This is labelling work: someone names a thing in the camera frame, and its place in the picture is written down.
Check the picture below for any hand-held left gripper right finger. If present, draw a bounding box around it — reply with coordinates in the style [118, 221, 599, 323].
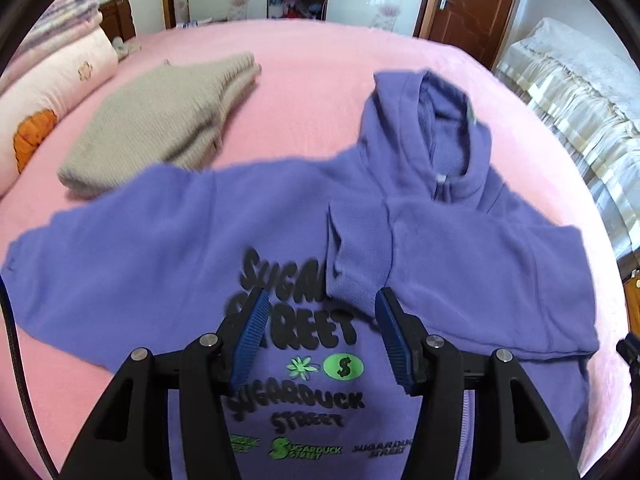
[375, 286, 581, 480]

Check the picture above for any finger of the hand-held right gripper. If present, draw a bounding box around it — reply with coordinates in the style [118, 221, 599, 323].
[616, 332, 640, 362]

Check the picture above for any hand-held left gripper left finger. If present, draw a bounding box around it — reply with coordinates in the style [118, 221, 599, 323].
[59, 287, 273, 480]

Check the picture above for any purple printed hoodie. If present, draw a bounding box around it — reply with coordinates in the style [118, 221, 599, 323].
[0, 69, 601, 480]

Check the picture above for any beige knitted sweater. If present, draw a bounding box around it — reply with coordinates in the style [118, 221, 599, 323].
[56, 51, 263, 198]

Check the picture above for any pink bed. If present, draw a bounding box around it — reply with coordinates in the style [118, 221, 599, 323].
[0, 17, 640, 480]

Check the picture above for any white lace covered furniture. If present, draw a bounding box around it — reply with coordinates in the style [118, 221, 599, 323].
[492, 16, 640, 261]

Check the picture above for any grey plush toy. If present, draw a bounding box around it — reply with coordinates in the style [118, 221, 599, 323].
[111, 37, 142, 59]

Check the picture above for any brown wooden door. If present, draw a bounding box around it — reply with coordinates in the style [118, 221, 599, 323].
[420, 0, 526, 68]

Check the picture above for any wooden headboard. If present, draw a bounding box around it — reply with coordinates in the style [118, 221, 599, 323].
[97, 0, 138, 43]

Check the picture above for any striped folded blanket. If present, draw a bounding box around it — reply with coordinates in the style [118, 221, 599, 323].
[10, 0, 104, 68]

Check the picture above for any black cable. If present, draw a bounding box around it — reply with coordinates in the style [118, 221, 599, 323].
[0, 275, 58, 480]

